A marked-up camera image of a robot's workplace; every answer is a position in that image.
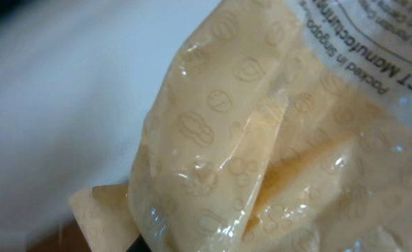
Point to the beige paper pouch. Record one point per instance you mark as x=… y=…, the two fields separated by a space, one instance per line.
x=279 y=126

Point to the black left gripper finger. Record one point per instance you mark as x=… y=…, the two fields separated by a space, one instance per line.
x=139 y=245

